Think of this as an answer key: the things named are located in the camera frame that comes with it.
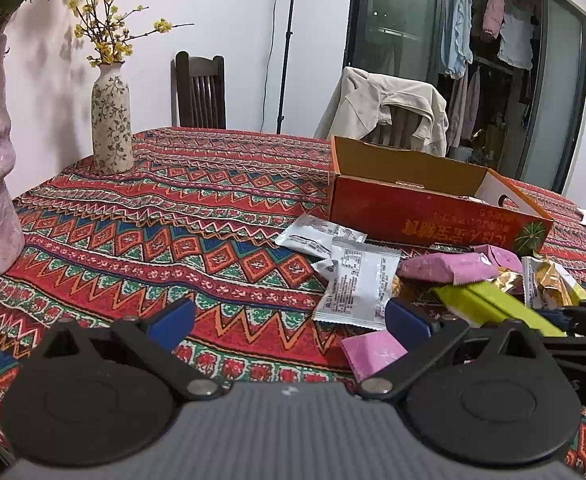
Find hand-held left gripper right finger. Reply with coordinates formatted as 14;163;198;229
358;297;548;403

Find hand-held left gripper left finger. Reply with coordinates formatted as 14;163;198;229
40;299;224;403

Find pink snack packet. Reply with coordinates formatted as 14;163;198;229
341;332;409;383
473;244;524;272
397;251;498;283

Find white gold green snack packet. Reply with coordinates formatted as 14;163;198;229
520;256;586;310

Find white printed snack packet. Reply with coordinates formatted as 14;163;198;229
313;240;401;331
274;213;369;256

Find gold foil snack packet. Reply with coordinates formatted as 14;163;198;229
495;267;526;295

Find small white snack packet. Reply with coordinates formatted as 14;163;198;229
311;258;339;281

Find orange cardboard box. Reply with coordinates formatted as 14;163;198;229
329;135;554;256

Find red patterned tablecloth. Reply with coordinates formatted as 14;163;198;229
0;126;586;476

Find chair under jacket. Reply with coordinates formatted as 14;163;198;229
360;105;431;153

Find floral ceramic vase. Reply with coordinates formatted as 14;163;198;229
92;62;135;176

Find beige jacket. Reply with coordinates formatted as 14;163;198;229
314;66;450;157

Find pale pink hanging coat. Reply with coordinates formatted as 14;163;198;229
447;65;484;150

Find dark wooden chair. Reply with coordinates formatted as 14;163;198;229
174;51;227;130

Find yellow blossom twigs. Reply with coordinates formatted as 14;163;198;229
66;0;195;68

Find black light stand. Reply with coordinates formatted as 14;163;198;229
275;0;301;135

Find white hanging garment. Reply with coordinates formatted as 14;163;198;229
497;5;537;71

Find light blue hanging shirt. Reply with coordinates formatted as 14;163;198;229
440;0;474;79

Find pink hanging garment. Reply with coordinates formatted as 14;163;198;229
482;0;507;42

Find black hanging cable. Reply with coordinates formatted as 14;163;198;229
260;0;280;133

